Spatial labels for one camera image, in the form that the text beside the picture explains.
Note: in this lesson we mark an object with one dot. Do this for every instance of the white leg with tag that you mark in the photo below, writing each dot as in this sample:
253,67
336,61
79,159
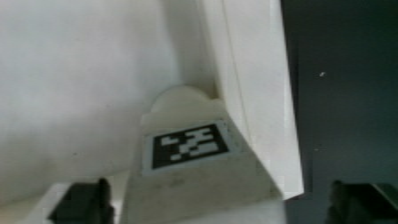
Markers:
199,182

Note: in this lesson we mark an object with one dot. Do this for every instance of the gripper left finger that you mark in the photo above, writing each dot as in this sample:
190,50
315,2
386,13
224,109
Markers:
84,207

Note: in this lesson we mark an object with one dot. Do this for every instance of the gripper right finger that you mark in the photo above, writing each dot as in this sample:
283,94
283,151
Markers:
363,203

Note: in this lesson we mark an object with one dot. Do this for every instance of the white square tabletop tray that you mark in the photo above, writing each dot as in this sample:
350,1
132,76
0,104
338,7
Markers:
95,55

